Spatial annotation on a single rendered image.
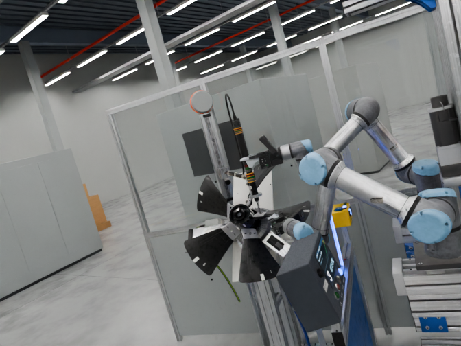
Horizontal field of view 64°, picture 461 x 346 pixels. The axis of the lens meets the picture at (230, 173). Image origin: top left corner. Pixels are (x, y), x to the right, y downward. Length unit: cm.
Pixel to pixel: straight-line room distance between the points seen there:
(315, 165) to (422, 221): 39
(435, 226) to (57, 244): 657
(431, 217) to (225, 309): 217
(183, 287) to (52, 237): 432
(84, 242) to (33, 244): 91
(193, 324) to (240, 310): 47
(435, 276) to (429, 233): 25
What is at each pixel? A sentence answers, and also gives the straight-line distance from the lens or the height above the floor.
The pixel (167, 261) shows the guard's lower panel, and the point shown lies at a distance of 321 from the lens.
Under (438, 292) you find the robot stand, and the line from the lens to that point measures 158.
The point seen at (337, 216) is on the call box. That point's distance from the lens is 212.
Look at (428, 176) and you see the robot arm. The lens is 194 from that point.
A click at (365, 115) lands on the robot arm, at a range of 180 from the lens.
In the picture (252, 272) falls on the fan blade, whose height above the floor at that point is 97.
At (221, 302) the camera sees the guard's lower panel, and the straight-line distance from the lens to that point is 317.
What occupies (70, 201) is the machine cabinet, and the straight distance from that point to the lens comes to 741.
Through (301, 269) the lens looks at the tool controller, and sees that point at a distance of 109.
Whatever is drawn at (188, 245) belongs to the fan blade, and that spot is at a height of 112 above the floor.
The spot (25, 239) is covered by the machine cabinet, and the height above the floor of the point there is 75.
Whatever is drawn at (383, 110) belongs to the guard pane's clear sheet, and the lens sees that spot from 251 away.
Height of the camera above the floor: 168
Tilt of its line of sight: 7 degrees down
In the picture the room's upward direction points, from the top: 15 degrees counter-clockwise
